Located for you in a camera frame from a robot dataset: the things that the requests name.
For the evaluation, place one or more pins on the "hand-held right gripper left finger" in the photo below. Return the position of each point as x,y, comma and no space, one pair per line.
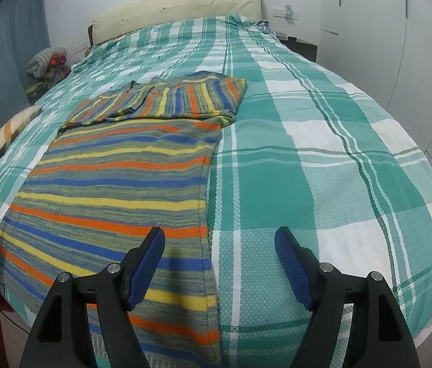
145,272

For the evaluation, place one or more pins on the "cream headboard cushion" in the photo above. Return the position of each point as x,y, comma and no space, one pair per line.
177,11

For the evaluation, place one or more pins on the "blue curtain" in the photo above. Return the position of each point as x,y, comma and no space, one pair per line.
1,65

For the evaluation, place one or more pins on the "grey crochet knit item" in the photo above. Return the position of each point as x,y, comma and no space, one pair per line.
41,59

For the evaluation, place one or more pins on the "green plaid bed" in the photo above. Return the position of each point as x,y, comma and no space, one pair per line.
315,161

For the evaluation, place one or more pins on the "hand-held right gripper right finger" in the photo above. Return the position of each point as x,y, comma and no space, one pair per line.
294,272

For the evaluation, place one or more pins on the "dark bedside table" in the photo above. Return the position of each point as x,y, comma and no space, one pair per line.
304,50

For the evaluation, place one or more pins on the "small yellow white pillow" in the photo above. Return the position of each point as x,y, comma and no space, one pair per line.
5,138

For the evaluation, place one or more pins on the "white wardrobe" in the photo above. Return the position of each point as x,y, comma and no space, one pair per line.
392,46

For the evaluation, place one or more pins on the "striped knit sweater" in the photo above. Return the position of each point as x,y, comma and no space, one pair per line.
104,184

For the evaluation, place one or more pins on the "green camouflage item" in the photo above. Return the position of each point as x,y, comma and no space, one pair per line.
35,90

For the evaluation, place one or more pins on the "red plush toy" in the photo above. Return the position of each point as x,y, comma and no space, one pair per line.
58,61

